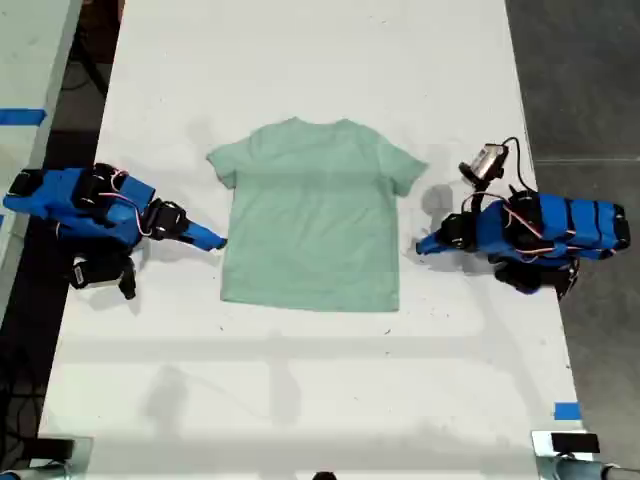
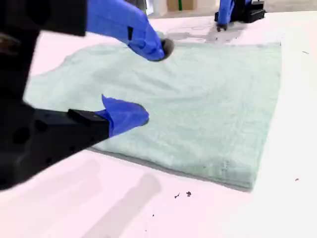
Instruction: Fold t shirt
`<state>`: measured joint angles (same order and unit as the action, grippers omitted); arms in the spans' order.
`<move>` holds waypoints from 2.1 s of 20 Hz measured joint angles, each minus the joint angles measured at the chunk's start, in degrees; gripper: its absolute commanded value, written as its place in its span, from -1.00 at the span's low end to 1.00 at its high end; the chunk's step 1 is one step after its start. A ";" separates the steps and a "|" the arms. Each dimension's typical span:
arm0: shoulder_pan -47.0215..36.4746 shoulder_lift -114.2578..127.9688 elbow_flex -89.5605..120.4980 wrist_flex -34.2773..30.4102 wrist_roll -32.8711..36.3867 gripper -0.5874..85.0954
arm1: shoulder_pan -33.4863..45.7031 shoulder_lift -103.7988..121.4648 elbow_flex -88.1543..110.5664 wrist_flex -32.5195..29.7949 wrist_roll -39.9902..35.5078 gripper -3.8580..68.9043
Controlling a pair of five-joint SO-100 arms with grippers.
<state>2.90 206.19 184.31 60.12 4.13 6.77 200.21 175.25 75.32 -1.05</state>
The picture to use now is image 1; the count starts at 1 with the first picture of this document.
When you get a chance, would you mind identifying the black camera box white label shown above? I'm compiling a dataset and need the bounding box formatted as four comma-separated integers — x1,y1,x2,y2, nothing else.
68,253,125,292

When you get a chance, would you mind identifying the black camera cable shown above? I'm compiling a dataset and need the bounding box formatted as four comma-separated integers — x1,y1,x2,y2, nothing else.
499,136,533,196

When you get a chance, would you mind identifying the pale green T-shirt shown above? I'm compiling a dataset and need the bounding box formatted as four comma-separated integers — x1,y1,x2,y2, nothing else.
205,116,430,313

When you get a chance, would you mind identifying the blue tape strip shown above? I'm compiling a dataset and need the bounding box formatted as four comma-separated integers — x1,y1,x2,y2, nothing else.
0,108,48,127
553,401,583,422

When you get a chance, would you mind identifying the short black camera stalk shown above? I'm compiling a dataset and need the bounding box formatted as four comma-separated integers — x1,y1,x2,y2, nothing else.
469,177,491,217
117,257,138,301

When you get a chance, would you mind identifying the small black box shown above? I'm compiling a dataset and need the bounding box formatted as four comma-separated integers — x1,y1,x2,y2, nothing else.
36,436,77,462
550,433,601,454

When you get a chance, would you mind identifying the black and silver camera box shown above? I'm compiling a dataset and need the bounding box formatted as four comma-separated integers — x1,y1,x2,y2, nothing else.
458,143,508,183

